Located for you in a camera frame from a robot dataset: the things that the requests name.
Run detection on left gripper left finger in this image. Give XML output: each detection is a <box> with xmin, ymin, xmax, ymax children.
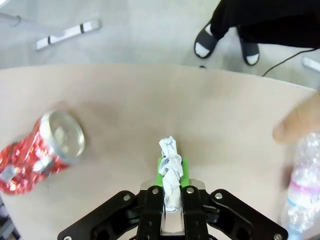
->
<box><xmin>57</xmin><ymin>156</ymin><xmax>166</xmax><ymax>240</ymax></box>

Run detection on crushed bottle with pink label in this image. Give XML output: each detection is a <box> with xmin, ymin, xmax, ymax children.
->
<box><xmin>279</xmin><ymin>132</ymin><xmax>320</xmax><ymax>240</ymax></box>

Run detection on person's right hand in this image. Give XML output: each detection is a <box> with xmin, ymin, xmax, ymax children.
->
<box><xmin>272</xmin><ymin>87</ymin><xmax>320</xmax><ymax>146</ymax></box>

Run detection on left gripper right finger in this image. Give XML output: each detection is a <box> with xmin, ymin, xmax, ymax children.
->
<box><xmin>179</xmin><ymin>158</ymin><xmax>289</xmax><ymax>240</ymax></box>

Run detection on grey metal table leg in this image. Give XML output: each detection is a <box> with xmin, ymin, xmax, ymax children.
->
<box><xmin>0</xmin><ymin>12</ymin><xmax>22</xmax><ymax>28</ymax></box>

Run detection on white table foot bar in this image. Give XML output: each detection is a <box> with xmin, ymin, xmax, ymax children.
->
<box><xmin>35</xmin><ymin>19</ymin><xmax>103</xmax><ymax>52</ymax></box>
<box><xmin>301</xmin><ymin>56</ymin><xmax>320</xmax><ymax>72</ymax></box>

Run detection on crushed red soda can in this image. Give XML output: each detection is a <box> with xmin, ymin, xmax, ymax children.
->
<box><xmin>0</xmin><ymin>109</ymin><xmax>86</xmax><ymax>196</ymax></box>

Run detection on thin black floor cable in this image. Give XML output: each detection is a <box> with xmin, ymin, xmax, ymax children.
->
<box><xmin>261</xmin><ymin>47</ymin><xmax>318</xmax><ymax>77</ymax></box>

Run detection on black slide sandal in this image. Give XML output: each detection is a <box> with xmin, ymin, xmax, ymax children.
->
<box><xmin>238</xmin><ymin>37</ymin><xmax>261</xmax><ymax>67</ymax></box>
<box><xmin>194</xmin><ymin>19</ymin><xmax>221</xmax><ymax>60</ymax></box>

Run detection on white paper ball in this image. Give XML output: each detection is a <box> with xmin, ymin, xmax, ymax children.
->
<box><xmin>158</xmin><ymin>136</ymin><xmax>185</xmax><ymax>212</ymax></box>

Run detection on person's black trousers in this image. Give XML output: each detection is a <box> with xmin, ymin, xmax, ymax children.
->
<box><xmin>209</xmin><ymin>0</ymin><xmax>320</xmax><ymax>50</ymax></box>

